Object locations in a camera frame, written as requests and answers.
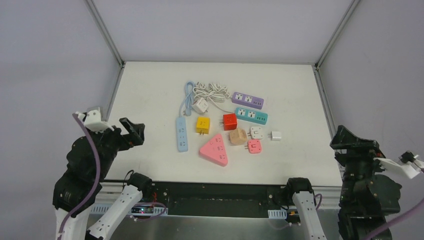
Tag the teal power strip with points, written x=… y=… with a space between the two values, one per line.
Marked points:
x=252 y=116

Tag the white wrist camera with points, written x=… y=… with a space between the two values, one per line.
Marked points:
x=408 y=165
x=92 y=120

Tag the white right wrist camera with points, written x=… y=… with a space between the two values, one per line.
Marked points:
x=408 y=165

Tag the beige cube socket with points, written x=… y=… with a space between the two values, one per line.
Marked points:
x=238 y=136

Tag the yellow cube socket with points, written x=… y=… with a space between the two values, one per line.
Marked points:
x=202 y=126

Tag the pink power strip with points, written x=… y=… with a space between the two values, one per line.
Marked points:
x=214 y=151

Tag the white cube socket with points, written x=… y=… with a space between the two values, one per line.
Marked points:
x=200 y=106

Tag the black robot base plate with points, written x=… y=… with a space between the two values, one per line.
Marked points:
x=224 y=199

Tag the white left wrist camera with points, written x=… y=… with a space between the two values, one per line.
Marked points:
x=92 y=120

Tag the pink plug adapter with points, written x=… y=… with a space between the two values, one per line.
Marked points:
x=254 y=146

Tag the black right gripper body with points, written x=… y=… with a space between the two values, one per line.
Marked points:
x=356 y=147

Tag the small white plug adapter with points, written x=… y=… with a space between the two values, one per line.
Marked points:
x=275 y=136

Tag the red cube socket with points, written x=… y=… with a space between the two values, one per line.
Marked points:
x=229 y=122

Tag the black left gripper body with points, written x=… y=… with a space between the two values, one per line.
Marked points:
x=122 y=136

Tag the purple power strip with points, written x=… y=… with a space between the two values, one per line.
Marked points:
x=247 y=100

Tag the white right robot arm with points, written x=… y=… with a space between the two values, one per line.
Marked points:
x=360 y=206

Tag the aluminium frame rail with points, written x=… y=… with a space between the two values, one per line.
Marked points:
x=101 y=26

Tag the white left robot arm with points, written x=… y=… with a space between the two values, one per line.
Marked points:
x=77 y=213

